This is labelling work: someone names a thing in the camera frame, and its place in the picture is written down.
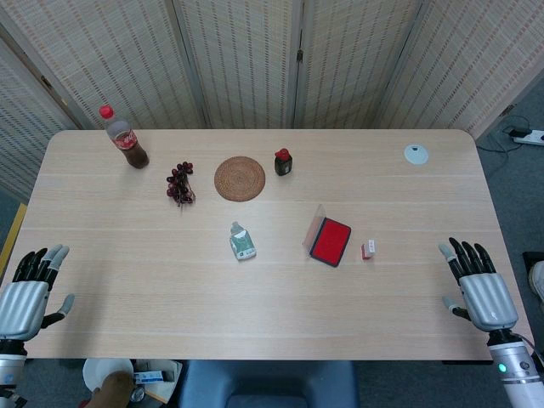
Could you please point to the white round plate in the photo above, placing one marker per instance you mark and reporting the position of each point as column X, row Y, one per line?
column 102, row 374

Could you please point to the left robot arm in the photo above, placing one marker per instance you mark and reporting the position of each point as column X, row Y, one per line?
column 9, row 370

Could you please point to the brown bread loaf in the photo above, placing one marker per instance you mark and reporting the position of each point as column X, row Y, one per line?
column 111, row 391

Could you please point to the dark sauce bottle red cap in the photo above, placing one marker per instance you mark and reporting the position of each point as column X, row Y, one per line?
column 283, row 162

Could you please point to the white power strip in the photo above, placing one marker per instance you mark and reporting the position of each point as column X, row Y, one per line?
column 529, row 137

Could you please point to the cardboard box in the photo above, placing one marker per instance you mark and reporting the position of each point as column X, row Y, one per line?
column 163, row 382

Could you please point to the small red-white stamp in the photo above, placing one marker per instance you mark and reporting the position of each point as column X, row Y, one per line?
column 369, row 249

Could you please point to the folding woven screen divider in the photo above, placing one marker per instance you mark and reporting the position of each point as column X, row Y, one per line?
column 255, row 59

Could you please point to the dark red grape bunch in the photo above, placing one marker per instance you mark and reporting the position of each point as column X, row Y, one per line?
column 180, row 183

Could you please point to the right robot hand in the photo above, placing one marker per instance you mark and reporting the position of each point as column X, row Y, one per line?
column 484, row 297

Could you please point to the small green clear bottle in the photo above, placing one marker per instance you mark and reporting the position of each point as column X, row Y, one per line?
column 241, row 242

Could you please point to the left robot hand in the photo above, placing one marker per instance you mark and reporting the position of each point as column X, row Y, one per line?
column 23, row 299

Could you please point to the white sneaker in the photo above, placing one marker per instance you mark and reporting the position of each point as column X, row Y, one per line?
column 536, row 280

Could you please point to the round woven rattan coaster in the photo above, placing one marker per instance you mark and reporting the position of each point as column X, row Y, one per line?
column 239, row 178

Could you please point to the red ink pad case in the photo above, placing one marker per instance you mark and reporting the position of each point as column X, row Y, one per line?
column 328, row 238

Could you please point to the cola bottle red cap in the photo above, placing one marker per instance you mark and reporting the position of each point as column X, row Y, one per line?
column 125, row 140

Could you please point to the white blue small box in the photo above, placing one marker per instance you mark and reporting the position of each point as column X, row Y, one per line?
column 149, row 377

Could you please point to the blue chair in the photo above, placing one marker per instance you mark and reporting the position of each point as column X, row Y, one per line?
column 268, row 384

